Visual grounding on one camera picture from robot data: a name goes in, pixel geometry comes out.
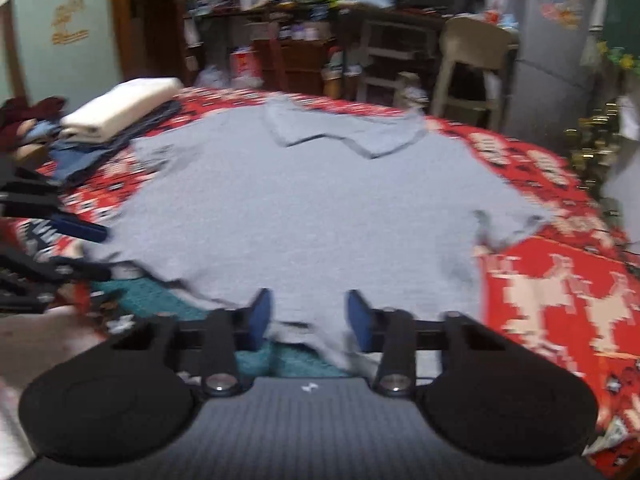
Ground red patterned blanket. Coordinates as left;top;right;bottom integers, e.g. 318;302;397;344
10;85;640;471

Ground dark wooden desk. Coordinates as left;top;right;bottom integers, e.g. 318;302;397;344
335;2;521;101

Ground small Christmas tree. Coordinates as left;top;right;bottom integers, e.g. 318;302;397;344
565;35;640;196

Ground brown wooden drawer chest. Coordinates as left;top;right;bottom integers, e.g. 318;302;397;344
252;37;341;96

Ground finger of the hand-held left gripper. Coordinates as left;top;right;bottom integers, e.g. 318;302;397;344
0;160;109;244
0;251;113;285

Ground red printed box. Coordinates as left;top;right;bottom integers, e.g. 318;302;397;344
230;47;263;81

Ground green cutting mat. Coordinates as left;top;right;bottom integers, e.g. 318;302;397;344
90;277;353;380

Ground grey knit sweater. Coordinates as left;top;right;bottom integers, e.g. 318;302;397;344
82;95;553;376

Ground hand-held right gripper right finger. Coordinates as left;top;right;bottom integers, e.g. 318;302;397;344
347;290;507;397

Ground maroon clothes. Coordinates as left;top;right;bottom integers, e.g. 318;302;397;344
0;95;68;153

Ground cream plastic chair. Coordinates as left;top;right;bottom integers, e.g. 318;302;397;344
431;16;518;131

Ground grey refrigerator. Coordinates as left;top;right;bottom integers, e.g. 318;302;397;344
502;0;608;136

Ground dark wooden door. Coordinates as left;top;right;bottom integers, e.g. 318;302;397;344
110;0;188;86

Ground white drawer unit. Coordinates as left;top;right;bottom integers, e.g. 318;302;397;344
356;20;448;106

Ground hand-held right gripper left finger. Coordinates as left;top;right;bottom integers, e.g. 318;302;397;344
112;289;274;397

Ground folded blue jeans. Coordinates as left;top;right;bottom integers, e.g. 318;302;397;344
47;100;183;186

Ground white curtain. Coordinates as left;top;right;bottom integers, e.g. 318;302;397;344
580;0;608;66

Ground pale sliding door gold print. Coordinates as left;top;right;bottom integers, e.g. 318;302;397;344
0;0;123;103

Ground white tote bag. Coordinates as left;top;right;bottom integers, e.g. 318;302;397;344
395;72;431;111

